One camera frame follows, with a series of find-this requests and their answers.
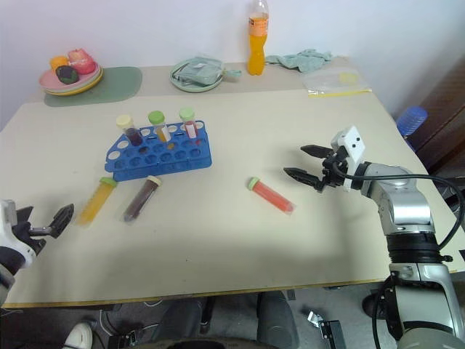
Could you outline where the white shoe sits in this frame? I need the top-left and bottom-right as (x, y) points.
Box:
(64, 322), (94, 349)

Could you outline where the orange toy fruit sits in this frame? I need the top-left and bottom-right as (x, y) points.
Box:
(49, 55), (70, 72)

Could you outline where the pink plate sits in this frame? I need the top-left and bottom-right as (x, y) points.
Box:
(39, 61), (102, 92)

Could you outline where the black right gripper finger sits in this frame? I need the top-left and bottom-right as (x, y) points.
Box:
(300, 144), (333, 159)
(283, 167), (317, 188)

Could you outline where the dark toy fruit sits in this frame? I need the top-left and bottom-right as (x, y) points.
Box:
(54, 65), (80, 85)

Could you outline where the dark purple tube cream cap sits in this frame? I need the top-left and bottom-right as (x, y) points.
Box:
(120, 174), (163, 224)

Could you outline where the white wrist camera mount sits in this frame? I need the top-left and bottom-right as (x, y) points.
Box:
(330, 125), (366, 192)
(0, 198), (38, 270)

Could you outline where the crumpled green cloth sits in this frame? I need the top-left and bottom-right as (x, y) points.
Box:
(265, 48), (333, 73)

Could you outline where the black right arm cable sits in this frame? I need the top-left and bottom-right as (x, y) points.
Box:
(333, 159), (465, 255)

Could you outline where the clear zip bag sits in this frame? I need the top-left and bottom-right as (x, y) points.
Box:
(299, 68), (373, 99)

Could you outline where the blue water jug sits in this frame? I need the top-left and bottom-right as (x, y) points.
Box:
(396, 105), (429, 139)

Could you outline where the orange soda bottle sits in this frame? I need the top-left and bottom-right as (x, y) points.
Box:
(246, 0), (270, 77)

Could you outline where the blue test tube rack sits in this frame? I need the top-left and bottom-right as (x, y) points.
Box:
(105, 121), (214, 182)

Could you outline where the black box on floor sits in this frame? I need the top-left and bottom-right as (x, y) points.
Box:
(318, 318), (347, 349)

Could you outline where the brown wooden cabinet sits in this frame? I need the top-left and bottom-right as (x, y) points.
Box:
(409, 54), (465, 176)

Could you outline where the bagged green cloth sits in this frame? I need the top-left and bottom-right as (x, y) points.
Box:
(171, 55), (243, 87)

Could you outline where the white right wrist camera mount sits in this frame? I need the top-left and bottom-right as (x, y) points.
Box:
(330, 125), (366, 192)

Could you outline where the green placemat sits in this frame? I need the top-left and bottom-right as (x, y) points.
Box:
(44, 65), (143, 108)

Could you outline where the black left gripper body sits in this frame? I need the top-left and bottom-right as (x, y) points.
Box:
(12, 205), (51, 256)

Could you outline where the pink toy peach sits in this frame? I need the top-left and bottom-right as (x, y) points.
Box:
(67, 47), (97, 76)

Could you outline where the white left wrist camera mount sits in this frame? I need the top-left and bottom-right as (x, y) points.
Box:
(0, 198), (38, 270)

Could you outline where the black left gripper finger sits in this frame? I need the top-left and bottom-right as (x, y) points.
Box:
(48, 203), (76, 239)

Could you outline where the small black floor device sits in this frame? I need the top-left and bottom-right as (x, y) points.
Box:
(108, 328), (143, 349)

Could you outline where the pale green plate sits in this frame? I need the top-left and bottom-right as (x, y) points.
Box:
(169, 57), (225, 93)

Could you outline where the yellow plate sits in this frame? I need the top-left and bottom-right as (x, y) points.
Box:
(43, 67), (105, 97)

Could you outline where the dark grey rounded shape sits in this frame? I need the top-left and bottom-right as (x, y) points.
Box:
(255, 289), (301, 349)

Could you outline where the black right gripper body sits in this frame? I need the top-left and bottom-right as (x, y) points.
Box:
(315, 145), (350, 194)

